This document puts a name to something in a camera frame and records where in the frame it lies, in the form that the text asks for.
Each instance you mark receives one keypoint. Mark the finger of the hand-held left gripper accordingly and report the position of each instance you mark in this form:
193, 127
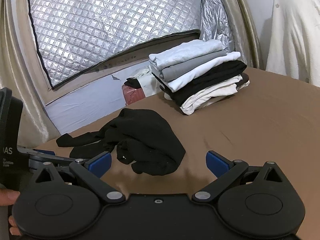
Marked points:
62, 158

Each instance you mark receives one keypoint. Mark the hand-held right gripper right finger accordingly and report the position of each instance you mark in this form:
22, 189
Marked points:
217, 164

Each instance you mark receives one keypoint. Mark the person's left hand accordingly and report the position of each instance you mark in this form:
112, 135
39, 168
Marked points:
7, 197

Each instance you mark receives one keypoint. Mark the beige curtain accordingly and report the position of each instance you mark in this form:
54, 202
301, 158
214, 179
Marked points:
20, 67

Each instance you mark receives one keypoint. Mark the silver quilted insulation sheet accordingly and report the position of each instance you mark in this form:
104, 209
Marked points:
100, 25

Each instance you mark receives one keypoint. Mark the white patterned cloth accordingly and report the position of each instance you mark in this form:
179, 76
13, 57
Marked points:
146, 80

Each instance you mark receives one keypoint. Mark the small black cloth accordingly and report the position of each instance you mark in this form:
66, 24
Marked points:
132, 83

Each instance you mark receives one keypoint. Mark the crinkled silver foil sheet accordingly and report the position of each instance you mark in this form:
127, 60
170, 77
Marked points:
215, 17

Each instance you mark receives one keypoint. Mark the red suitcase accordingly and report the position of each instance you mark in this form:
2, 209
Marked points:
132, 96

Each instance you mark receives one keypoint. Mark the white hanging cloth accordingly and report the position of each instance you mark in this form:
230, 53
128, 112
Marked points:
292, 42

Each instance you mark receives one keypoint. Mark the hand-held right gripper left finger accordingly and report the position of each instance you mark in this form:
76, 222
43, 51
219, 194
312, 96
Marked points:
101, 164

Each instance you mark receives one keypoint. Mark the black garment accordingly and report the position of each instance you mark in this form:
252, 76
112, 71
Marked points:
145, 135

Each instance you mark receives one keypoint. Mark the stack of clothes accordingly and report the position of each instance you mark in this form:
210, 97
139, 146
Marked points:
200, 80

